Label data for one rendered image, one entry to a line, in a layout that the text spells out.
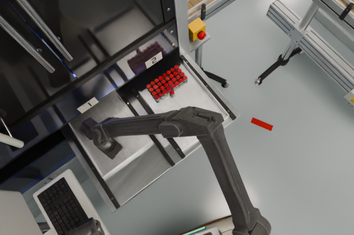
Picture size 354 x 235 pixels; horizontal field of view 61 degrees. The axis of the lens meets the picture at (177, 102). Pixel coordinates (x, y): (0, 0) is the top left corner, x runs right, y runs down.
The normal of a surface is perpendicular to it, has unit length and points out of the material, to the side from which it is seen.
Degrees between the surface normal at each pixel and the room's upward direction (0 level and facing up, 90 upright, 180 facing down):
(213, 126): 49
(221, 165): 54
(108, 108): 0
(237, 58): 0
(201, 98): 0
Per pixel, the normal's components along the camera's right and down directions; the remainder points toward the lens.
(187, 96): -0.06, -0.33
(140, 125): -0.60, 0.37
